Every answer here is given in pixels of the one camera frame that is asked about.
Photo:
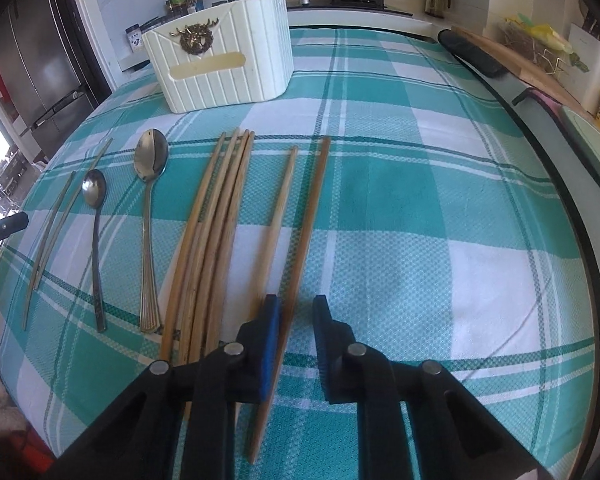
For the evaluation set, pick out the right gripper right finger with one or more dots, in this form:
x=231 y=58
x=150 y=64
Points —
x=413 y=421

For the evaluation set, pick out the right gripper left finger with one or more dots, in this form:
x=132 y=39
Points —
x=179 y=421

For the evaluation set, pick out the dark brown wooden chopstick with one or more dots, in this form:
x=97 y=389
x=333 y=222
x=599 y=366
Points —
x=291 y=298

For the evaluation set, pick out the small dark-handled spoon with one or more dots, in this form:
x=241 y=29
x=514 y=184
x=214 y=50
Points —
x=94 y=190

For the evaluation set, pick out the wooden chopstick bundle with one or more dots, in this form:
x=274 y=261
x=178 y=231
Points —
x=199 y=252
x=219 y=284
x=223 y=191
x=183 y=255

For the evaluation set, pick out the light wooden chopstick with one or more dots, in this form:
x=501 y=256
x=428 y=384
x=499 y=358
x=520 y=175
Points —
x=267 y=253

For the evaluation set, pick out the grey refrigerator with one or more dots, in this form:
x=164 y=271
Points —
x=49 y=74

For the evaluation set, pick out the large silver spoon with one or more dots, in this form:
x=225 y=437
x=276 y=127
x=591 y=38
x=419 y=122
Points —
x=149 y=161

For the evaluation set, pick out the teal white checkered tablecloth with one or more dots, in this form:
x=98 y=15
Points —
x=439 y=236

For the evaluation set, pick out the sauce bottles cluster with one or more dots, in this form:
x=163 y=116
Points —
x=184 y=7

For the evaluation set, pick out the cream ribbed utensil holder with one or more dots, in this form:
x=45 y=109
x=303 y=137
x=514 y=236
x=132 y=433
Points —
x=235 y=53

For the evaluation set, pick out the wooden cutting board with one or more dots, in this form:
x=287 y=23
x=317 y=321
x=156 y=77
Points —
x=525 y=70

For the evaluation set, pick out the glass french press jug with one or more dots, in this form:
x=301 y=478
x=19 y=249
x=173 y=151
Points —
x=437 y=8

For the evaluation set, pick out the wire basket with yellow packets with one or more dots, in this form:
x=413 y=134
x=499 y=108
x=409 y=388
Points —
x=541 y=45

